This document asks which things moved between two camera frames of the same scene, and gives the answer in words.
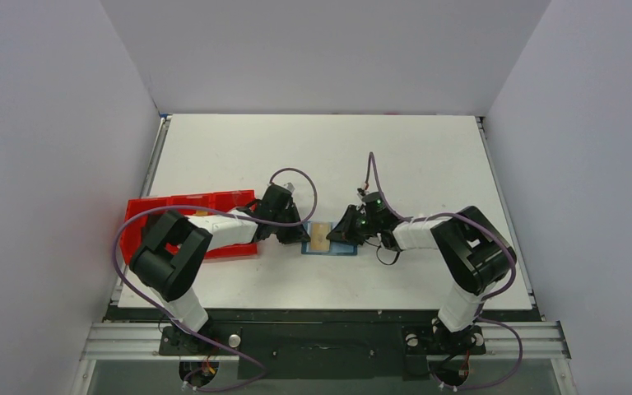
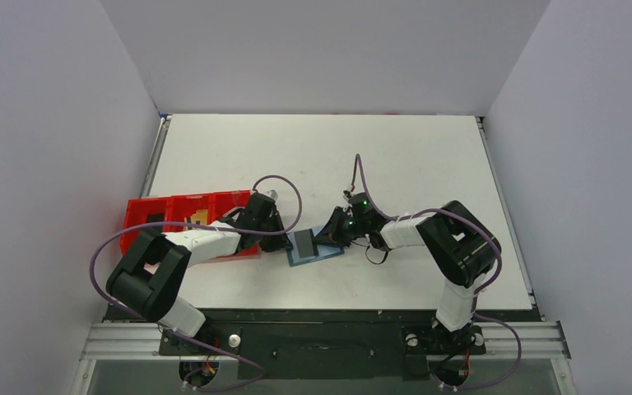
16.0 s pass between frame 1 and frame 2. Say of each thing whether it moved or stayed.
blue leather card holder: moved
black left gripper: moved
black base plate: stayed
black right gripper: moved
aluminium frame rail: stayed
